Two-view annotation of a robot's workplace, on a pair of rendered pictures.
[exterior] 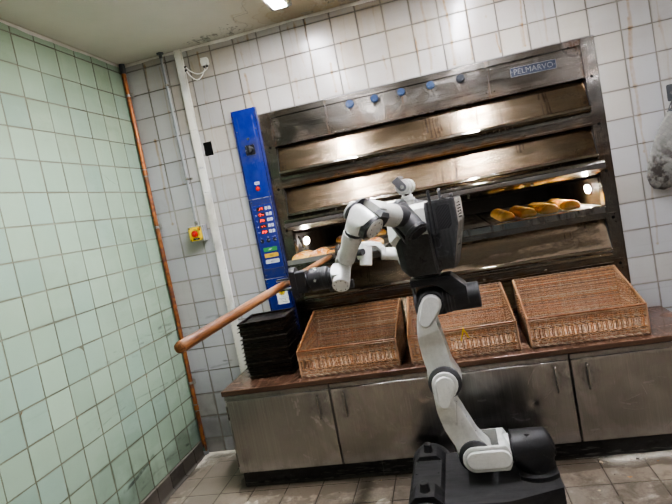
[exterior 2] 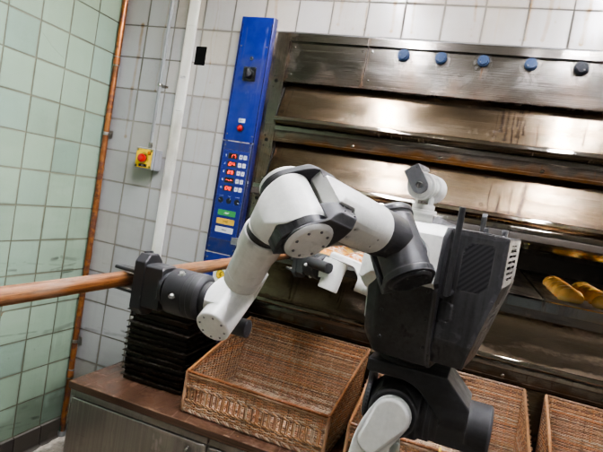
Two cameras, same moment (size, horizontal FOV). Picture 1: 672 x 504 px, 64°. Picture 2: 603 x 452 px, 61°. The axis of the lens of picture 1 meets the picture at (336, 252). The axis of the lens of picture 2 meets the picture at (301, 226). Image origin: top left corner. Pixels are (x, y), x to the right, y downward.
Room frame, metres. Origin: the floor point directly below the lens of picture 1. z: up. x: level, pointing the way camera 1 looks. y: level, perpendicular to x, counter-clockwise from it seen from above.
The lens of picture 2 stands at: (1.11, -0.23, 1.42)
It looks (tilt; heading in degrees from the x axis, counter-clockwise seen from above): 3 degrees down; 7
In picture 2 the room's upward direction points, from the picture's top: 10 degrees clockwise
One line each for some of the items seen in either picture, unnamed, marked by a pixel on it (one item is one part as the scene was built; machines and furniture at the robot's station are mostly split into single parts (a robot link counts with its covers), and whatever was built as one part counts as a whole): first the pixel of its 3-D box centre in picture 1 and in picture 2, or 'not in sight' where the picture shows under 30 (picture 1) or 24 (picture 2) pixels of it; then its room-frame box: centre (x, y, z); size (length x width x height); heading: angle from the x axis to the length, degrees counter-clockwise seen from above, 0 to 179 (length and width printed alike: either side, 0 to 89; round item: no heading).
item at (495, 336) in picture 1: (458, 320); (440, 424); (2.91, -0.59, 0.72); 0.56 x 0.49 x 0.28; 79
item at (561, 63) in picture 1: (418, 97); (505, 76); (3.19, -0.64, 1.99); 1.80 x 0.08 x 0.21; 78
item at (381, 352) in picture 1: (353, 335); (280, 377); (3.03, 0.00, 0.72); 0.56 x 0.49 x 0.28; 77
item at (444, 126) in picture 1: (423, 129); (495, 126); (3.17, -0.64, 1.80); 1.79 x 0.11 x 0.19; 78
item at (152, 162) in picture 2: (198, 233); (148, 159); (3.44, 0.84, 1.46); 0.10 x 0.07 x 0.10; 78
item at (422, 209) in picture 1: (427, 232); (436, 284); (2.30, -0.40, 1.27); 0.34 x 0.30 x 0.36; 159
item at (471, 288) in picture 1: (445, 292); (428, 400); (2.30, -0.43, 1.00); 0.28 x 0.13 x 0.18; 77
